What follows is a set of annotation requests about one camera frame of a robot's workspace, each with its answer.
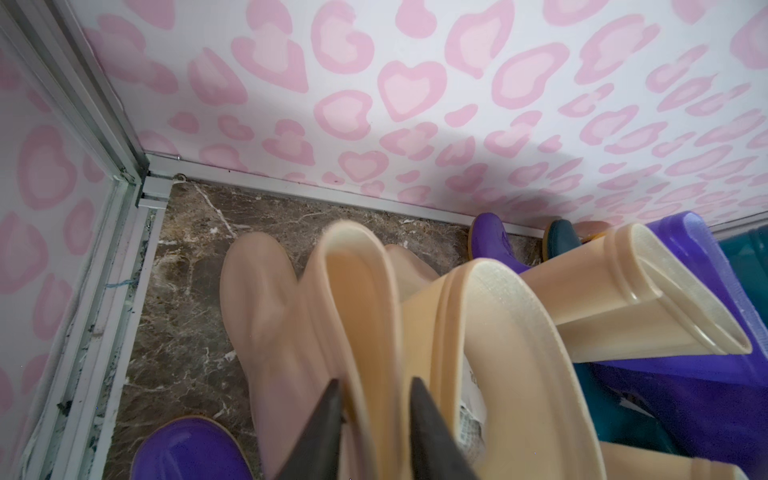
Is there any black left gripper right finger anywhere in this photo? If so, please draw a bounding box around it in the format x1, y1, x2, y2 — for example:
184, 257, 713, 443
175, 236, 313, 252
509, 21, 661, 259
409, 377, 477, 480

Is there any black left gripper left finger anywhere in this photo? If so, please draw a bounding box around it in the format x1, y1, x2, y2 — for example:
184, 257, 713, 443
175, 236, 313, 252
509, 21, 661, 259
276, 379, 344, 480

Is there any dark green rain boot front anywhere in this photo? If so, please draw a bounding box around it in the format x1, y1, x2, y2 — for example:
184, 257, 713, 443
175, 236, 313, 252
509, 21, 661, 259
572, 224, 768, 457

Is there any dark green rain boot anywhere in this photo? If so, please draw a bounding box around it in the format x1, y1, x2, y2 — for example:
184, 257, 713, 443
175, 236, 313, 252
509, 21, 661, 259
542, 219, 582, 261
572, 224, 768, 457

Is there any purple rain boot lying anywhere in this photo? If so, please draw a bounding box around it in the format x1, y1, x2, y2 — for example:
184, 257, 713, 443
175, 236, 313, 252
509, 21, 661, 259
591, 212, 767, 479

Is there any aluminium corner frame post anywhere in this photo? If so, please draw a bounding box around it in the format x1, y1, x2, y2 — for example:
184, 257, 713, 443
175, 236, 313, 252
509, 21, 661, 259
0, 0, 175, 480

